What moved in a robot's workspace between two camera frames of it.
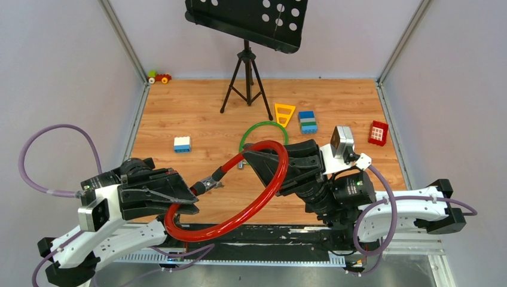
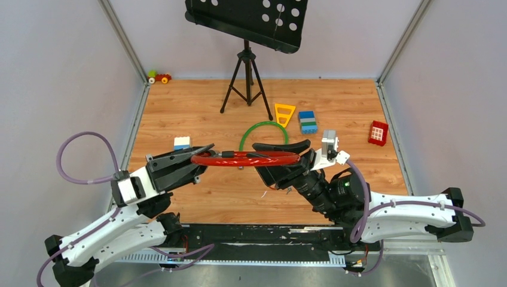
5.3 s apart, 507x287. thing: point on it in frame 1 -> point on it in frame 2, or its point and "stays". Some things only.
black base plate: [258, 241] stays
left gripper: [152, 191] -> [174, 169]
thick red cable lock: [211, 182] -> [241, 159]
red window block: [378, 133] stays
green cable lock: [241, 164] stays
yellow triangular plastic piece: [283, 113] stays
